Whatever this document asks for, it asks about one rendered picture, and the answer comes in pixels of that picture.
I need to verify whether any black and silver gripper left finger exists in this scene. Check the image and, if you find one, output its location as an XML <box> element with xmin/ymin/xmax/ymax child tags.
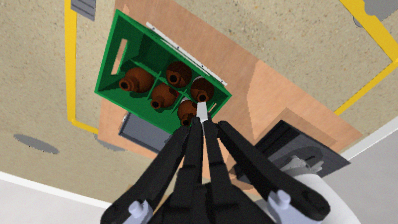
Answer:
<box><xmin>100</xmin><ymin>102</ymin><xmax>205</xmax><ymax>224</ymax></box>

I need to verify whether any green plastic crate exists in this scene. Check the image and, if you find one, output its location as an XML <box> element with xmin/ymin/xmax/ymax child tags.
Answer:
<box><xmin>94</xmin><ymin>9</ymin><xmax>224</xmax><ymax>135</ymax></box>

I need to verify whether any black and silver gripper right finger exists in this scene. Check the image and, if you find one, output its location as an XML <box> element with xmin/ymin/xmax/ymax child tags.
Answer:
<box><xmin>202</xmin><ymin>102</ymin><xmax>331</xmax><ymax>224</ymax></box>

